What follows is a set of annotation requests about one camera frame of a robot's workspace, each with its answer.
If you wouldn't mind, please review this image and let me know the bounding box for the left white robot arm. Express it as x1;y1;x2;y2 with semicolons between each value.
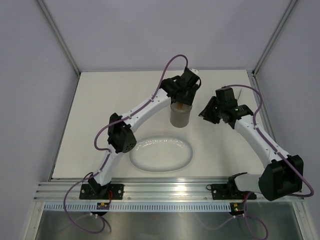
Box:
88;67;202;199

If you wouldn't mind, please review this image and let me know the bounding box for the grey cylindrical lunch container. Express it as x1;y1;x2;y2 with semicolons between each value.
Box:
170;109;191;128

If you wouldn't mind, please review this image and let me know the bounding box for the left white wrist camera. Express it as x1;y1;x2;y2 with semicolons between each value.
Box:
189;68;199;75

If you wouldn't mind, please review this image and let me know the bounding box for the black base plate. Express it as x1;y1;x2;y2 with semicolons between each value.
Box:
205;183;249;201
79;183;124;200

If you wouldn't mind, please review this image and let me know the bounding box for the slotted cable duct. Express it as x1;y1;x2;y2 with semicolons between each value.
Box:
44;201;244;213

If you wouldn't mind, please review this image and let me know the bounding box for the white oval plate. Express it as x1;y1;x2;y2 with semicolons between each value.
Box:
129;136;194;173

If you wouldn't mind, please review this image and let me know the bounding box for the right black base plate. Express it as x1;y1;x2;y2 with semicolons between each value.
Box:
205;183;249;201

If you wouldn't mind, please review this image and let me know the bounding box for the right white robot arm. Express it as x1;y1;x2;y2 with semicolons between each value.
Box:
199;85;304;201

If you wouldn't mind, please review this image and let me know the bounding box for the aluminium mounting rail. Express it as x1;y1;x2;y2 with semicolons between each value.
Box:
33;176;305;203

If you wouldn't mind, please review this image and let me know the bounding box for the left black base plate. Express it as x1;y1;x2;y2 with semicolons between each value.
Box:
79;183;124;200

